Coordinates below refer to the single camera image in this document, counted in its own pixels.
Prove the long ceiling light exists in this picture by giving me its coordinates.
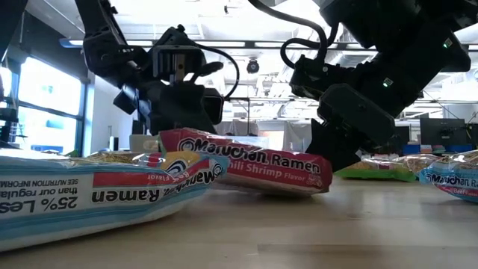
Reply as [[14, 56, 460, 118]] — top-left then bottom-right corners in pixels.
[[58, 37, 155, 49]]

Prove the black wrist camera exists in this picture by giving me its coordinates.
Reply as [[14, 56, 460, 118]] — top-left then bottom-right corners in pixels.
[[289, 55, 329, 101], [203, 87, 226, 126]]

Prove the black shelf equipment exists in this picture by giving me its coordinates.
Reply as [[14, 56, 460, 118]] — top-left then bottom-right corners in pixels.
[[0, 106, 19, 150]]

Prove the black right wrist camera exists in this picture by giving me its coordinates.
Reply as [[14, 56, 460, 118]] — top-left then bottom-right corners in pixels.
[[289, 55, 329, 101]]

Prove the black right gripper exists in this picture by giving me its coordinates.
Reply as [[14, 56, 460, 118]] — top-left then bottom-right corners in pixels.
[[305, 82, 397, 173]]

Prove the black ceiling camera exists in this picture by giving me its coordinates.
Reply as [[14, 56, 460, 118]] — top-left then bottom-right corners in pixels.
[[245, 58, 261, 75]]

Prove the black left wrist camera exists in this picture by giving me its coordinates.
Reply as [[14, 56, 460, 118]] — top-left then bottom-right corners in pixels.
[[203, 87, 226, 126]]

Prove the red lime chili ramen pack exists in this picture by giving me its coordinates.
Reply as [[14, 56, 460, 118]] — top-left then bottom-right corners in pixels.
[[158, 127, 334, 198], [333, 153, 441, 183]]

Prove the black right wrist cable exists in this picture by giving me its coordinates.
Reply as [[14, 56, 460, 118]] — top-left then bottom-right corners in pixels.
[[246, 0, 339, 70]]

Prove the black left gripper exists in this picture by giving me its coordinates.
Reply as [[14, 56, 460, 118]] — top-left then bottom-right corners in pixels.
[[113, 24, 219, 136]]

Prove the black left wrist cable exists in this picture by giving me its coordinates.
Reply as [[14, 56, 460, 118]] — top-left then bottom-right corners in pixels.
[[190, 41, 240, 101]]

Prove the large window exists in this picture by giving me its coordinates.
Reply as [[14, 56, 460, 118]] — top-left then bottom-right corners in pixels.
[[0, 55, 86, 156]]

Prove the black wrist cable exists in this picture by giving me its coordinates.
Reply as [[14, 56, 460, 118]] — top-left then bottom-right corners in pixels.
[[190, 41, 240, 101], [246, 0, 339, 70]]

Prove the blue beef ramen pack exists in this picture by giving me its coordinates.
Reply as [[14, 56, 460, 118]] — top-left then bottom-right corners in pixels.
[[0, 149, 231, 252], [418, 149, 478, 205]]

